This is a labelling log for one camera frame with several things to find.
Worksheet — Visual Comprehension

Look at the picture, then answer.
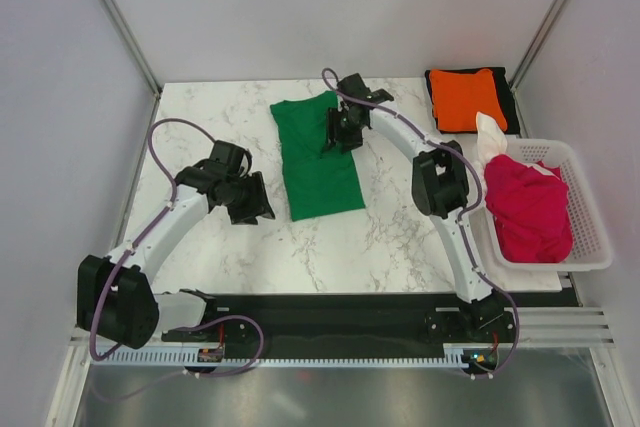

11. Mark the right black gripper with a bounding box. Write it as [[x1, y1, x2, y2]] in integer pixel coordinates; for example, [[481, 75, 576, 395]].
[[325, 107, 364, 153]]

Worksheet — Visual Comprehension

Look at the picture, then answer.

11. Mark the green t shirt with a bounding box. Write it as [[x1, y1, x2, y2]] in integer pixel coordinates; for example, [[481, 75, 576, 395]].
[[270, 91, 365, 221]]

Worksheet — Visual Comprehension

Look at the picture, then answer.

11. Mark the folded black t shirt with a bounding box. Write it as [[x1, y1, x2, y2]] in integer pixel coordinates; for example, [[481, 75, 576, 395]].
[[424, 66, 520, 135]]

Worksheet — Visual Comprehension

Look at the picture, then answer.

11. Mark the aluminium frame post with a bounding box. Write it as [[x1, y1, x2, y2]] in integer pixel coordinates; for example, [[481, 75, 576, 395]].
[[506, 0, 599, 91], [69, 0, 163, 96]]

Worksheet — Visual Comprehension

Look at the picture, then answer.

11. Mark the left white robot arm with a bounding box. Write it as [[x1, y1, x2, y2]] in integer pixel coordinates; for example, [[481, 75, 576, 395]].
[[76, 141, 275, 349]]

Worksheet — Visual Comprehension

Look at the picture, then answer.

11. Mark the aluminium extrusion rail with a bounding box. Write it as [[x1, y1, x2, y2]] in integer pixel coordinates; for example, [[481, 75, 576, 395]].
[[67, 305, 616, 348]]

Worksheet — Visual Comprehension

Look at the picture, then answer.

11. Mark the white slotted cable duct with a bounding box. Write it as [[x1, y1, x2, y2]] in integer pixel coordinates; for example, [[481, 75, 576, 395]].
[[97, 344, 481, 368]]

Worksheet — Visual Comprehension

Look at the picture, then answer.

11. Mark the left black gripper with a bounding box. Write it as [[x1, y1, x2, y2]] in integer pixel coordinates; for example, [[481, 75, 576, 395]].
[[219, 171, 274, 226]]

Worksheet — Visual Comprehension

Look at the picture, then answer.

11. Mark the right aluminium frame post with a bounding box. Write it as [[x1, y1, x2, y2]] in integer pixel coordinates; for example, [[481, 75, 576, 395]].
[[506, 0, 599, 91]]

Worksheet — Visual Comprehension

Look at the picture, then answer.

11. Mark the white t shirt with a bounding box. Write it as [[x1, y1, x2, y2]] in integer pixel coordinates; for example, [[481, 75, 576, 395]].
[[476, 112, 508, 167]]

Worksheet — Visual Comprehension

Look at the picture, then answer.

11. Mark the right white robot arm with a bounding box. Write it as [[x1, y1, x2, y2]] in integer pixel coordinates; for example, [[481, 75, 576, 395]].
[[322, 68, 503, 341]]

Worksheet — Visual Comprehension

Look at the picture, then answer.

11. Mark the red t shirt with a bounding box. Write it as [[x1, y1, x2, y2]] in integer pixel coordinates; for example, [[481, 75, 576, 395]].
[[484, 154, 573, 264]]

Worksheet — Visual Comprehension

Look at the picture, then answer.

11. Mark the folded orange t shirt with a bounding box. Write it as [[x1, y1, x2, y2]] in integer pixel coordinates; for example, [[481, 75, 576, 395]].
[[427, 68, 508, 133]]

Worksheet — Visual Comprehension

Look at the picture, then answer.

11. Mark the left aluminium frame post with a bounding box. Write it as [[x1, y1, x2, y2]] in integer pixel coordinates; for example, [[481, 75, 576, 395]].
[[69, 0, 163, 96]]

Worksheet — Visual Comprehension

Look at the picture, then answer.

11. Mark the white plastic basket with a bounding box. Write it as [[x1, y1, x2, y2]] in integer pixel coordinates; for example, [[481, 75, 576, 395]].
[[484, 137, 613, 272]]

